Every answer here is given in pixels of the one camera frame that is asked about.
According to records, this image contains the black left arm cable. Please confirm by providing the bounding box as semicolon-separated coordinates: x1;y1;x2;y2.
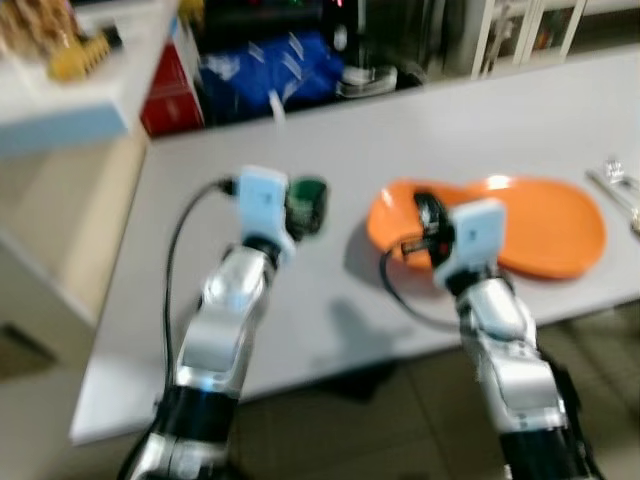
163;177;241;401

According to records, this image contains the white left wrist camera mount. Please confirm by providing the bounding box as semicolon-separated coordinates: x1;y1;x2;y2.
236;167;299;263

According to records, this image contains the brass coloured metal spoon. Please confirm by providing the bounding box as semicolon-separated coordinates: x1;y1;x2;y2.
586;168;640;237

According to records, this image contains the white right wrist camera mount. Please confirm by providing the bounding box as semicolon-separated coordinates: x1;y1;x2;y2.
432;198;507;294

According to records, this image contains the red box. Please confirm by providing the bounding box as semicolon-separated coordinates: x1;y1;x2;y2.
140;40;207;137

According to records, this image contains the orange deep bowl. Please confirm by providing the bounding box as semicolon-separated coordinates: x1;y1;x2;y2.
366;180;476;273

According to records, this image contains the green ceramic mug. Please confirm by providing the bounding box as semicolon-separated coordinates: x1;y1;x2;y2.
288;176;332;239

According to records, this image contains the blue bag with white straps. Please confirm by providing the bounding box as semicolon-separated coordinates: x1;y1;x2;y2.
198;30;401;127

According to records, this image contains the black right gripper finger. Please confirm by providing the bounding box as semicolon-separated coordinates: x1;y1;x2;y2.
412;190;448;227

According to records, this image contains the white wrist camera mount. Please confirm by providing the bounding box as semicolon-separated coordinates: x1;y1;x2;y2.
432;198;507;294
236;167;299;263

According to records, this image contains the yellow black toy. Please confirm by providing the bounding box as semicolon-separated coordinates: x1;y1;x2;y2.
46;33;119;83

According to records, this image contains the white bar counter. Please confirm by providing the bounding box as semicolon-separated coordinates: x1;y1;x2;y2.
0;0;183;159

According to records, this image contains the silver metal fork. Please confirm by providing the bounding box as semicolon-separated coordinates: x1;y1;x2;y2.
603;157;640;193

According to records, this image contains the yellow item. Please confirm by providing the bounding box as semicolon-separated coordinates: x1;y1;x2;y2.
180;0;206;26

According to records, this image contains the orange oval plate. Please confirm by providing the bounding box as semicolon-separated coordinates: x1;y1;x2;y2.
455;176;608;281

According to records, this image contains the white glass door cabinet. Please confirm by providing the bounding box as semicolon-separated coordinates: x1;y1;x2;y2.
440;0;640;81

